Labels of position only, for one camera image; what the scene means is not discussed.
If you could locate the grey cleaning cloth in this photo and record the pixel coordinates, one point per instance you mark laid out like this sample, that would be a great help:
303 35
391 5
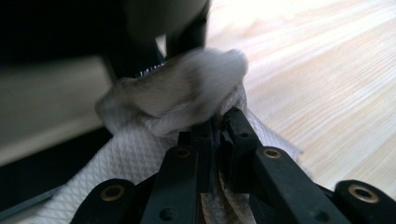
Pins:
140 161

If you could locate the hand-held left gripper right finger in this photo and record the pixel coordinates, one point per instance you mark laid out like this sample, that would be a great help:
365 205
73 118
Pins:
274 180

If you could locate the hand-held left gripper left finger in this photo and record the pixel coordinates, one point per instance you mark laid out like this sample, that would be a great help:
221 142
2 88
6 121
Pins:
180 174

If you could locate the black wavy tray shaker machine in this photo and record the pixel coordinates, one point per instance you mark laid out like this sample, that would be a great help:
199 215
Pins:
62 31

